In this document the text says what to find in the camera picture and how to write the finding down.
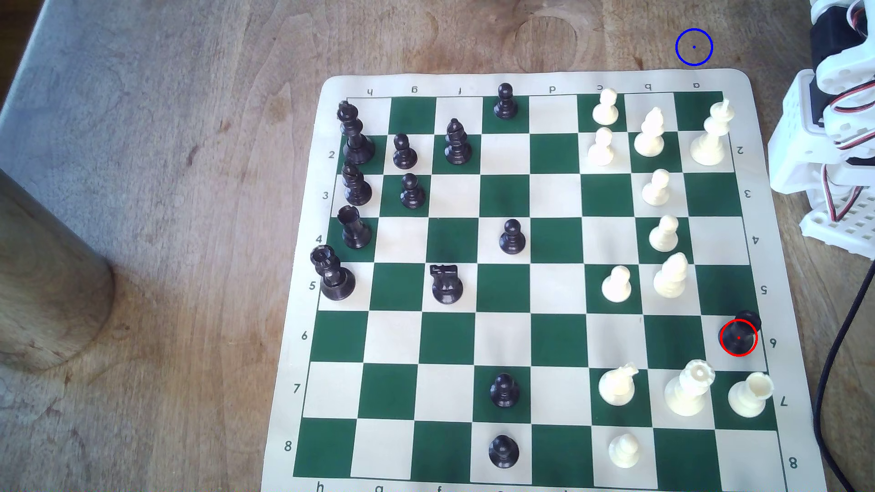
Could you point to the white knight chess piece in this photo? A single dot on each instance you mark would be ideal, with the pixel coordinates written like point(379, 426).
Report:
point(616, 387)

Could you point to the black rook chess piece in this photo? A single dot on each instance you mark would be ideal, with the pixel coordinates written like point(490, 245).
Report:
point(355, 232)

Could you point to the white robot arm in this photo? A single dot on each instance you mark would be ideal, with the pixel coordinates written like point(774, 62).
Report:
point(793, 136)

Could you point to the green and white chess mat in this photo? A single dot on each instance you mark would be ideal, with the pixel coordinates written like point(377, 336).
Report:
point(506, 335)

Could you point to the black bishop h3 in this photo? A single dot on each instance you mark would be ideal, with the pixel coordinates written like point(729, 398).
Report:
point(356, 190)

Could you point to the black pawn chess piece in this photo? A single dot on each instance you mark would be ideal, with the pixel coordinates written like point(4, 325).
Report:
point(512, 240)
point(412, 195)
point(505, 106)
point(405, 157)
point(504, 393)
point(504, 453)
point(739, 338)

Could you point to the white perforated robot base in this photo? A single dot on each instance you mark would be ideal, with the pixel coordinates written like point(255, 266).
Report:
point(844, 232)

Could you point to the black bishop chess piece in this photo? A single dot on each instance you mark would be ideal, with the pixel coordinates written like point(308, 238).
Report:
point(457, 147)

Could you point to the black queen h5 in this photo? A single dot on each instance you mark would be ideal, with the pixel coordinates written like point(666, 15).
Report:
point(336, 281)

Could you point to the black king chess piece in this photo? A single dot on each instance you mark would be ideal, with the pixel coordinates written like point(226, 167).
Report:
point(355, 147)

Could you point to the round wooden post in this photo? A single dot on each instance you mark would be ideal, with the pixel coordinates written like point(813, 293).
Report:
point(48, 287)

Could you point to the black knight chess piece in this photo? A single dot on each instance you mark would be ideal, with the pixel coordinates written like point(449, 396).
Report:
point(446, 287)

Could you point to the white king chess piece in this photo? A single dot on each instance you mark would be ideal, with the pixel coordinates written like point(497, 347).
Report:
point(708, 147)

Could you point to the white rook chess piece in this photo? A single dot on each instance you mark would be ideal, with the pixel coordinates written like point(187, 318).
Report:
point(747, 398)

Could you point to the white queen chess piece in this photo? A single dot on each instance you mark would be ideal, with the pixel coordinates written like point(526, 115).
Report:
point(687, 393)

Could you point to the white pawn chess piece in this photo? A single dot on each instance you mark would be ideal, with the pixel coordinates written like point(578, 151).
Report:
point(601, 152)
point(623, 452)
point(656, 193)
point(663, 238)
point(616, 288)
point(605, 111)

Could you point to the white bishop chess piece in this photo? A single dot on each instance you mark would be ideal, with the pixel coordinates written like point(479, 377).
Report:
point(670, 280)
point(649, 140)

